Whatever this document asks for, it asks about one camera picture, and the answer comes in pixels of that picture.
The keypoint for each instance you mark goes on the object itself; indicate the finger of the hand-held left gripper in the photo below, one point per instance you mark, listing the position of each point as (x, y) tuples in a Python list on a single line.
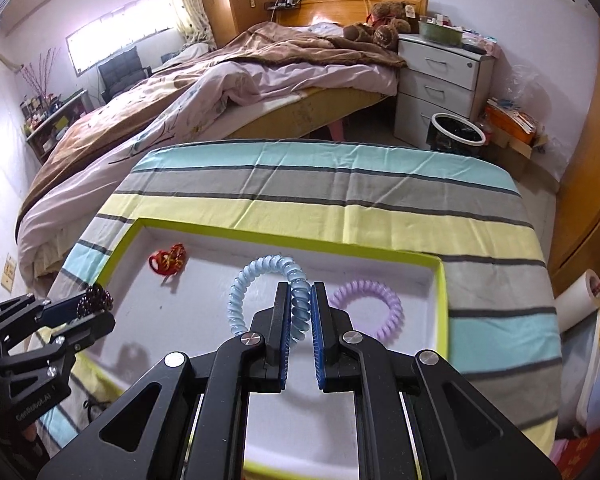
[(85, 332), (60, 310)]

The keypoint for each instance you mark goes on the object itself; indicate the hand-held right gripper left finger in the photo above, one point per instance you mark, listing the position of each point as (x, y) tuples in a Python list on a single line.
[(283, 340)]

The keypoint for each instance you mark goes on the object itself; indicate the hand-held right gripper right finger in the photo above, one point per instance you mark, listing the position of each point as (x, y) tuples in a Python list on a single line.
[(317, 345)]

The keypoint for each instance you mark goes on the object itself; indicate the white tray with green rim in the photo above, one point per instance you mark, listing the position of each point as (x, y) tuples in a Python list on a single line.
[(205, 320)]

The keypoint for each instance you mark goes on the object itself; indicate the red knot ornament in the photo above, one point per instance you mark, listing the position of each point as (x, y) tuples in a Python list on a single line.
[(167, 262)]

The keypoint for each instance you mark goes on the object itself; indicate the striped cloth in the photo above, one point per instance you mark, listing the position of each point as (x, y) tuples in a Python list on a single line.
[(330, 185)]

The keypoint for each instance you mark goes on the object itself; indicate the cluttered desk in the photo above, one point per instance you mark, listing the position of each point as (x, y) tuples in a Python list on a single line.
[(55, 120)]

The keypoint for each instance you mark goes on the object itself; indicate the dried branches in vase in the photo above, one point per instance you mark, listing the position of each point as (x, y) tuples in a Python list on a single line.
[(42, 72)]

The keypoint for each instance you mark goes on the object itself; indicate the black office chair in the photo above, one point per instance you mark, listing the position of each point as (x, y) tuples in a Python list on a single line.
[(122, 72)]

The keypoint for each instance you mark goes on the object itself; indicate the white trash bin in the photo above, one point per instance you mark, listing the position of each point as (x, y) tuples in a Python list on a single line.
[(457, 135)]

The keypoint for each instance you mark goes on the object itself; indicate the pink floral duvet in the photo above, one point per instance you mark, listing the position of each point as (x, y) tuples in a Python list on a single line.
[(280, 77)]

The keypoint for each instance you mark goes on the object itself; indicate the white paper roll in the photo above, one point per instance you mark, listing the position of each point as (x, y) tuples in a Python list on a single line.
[(577, 300)]

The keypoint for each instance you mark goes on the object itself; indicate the red patterned box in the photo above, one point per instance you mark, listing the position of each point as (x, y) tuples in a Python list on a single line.
[(575, 455)]

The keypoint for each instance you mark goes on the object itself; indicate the window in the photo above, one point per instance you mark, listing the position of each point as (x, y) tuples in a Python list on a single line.
[(120, 30)]

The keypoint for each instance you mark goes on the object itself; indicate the white drawer nightstand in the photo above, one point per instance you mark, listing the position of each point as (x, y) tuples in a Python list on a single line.
[(430, 77)]

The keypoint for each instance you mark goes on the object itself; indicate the cardboard box with books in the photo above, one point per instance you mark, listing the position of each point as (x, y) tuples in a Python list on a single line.
[(512, 125)]

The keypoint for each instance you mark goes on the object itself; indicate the brown blanket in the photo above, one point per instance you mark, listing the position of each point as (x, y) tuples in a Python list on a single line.
[(300, 42)]

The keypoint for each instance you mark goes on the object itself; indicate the wooden door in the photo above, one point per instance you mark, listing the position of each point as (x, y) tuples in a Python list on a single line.
[(585, 185)]

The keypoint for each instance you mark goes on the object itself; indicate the brown teddy bear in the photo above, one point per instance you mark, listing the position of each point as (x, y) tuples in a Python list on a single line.
[(385, 22)]

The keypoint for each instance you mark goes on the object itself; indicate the patterned curtain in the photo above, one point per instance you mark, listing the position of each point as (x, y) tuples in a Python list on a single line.
[(187, 5)]

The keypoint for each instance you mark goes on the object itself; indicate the green basin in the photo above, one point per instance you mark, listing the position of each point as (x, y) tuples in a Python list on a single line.
[(440, 34)]

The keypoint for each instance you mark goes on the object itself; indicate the wooden bed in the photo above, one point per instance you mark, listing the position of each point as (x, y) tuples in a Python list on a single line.
[(330, 7)]

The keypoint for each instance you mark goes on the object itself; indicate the power strip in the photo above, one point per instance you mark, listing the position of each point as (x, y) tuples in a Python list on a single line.
[(280, 4)]

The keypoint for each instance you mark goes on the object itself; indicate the clear plastic bag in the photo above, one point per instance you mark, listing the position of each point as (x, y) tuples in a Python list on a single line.
[(530, 82)]

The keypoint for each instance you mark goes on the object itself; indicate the wooden wardrobe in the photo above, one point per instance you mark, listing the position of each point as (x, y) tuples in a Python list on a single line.
[(245, 0)]

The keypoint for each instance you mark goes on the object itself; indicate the wall socket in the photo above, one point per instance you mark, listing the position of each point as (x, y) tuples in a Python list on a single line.
[(9, 271)]

